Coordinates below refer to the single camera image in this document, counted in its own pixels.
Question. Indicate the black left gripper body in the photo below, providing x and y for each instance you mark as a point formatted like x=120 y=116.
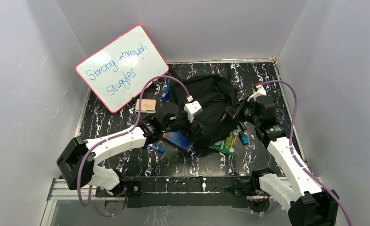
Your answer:
x=186 y=125

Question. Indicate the small wooden block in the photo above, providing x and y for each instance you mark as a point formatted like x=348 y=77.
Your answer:
x=146 y=106

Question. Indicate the blue capped black highlighter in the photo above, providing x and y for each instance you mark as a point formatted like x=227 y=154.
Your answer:
x=243 y=138

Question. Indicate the pink framed whiteboard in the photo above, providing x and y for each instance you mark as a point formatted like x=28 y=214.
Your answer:
x=119 y=71

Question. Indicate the green comic paperback book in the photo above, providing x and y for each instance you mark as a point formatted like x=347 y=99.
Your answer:
x=228 y=145

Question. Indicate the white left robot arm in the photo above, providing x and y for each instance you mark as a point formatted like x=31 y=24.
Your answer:
x=79 y=161

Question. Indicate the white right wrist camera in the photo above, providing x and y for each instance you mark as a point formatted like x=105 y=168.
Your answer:
x=260 y=91

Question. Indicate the blue orange paperback book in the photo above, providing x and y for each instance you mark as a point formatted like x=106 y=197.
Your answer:
x=178 y=140

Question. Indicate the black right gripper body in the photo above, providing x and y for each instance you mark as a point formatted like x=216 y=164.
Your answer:
x=245 y=111

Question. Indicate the white blue whiteboard marker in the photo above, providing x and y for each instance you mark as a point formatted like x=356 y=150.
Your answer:
x=159 y=149

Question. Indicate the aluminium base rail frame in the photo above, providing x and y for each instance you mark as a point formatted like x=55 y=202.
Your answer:
x=138 y=192

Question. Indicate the black student backpack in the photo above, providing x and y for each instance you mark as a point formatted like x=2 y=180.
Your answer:
x=215 y=94

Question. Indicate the blue stapler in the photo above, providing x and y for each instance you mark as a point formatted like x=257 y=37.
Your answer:
x=165 y=94

